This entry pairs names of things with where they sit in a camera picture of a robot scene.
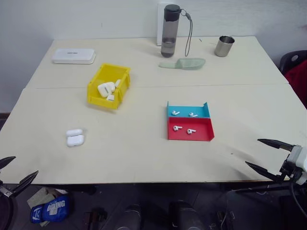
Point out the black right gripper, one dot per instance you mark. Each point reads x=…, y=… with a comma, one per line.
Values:
x=286, y=169

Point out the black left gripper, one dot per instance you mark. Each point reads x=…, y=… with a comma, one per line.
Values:
x=4, y=191

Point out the white earbud case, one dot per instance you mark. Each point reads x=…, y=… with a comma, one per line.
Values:
x=74, y=138

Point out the yellow plastic bin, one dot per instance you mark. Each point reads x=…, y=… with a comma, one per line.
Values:
x=100, y=100

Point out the small white plastic block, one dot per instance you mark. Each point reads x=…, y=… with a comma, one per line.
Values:
x=110, y=97

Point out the white earbud cases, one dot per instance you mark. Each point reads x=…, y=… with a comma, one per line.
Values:
x=104, y=89

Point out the flat white lidded box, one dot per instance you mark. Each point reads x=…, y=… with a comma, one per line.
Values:
x=73, y=56

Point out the white upright box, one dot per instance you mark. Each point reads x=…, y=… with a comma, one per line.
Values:
x=160, y=24

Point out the blue printed bag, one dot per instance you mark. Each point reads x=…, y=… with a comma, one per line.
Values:
x=51, y=209

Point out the red plastic tray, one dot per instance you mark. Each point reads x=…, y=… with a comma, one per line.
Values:
x=204, y=130

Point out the blue plastic tray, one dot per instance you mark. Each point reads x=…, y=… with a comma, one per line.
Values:
x=204, y=112

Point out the red cloth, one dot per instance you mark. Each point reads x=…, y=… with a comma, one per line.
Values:
x=298, y=81

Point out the white earbud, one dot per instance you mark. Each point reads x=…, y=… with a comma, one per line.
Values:
x=176, y=128
x=192, y=114
x=174, y=112
x=190, y=131

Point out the black chair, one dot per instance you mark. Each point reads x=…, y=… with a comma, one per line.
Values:
x=291, y=58

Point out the stainless steel cup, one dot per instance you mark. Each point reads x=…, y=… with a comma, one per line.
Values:
x=223, y=46

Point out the green translucent plastic scoop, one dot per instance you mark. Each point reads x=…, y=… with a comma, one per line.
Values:
x=189, y=63

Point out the grey translucent water bottle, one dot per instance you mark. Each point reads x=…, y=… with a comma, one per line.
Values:
x=169, y=31

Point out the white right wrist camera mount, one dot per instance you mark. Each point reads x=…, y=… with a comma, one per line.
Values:
x=298, y=158

